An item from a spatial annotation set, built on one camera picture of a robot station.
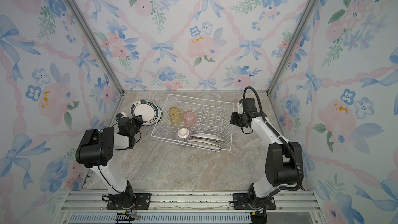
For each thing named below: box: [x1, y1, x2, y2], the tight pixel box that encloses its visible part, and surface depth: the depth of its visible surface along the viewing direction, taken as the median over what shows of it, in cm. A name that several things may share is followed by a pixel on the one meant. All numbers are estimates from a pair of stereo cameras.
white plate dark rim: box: [151, 102, 163, 125], surface depth 106 cm
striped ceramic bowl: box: [177, 127, 190, 139], surface depth 92 cm
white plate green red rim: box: [130, 99, 162, 126], surface depth 105 cm
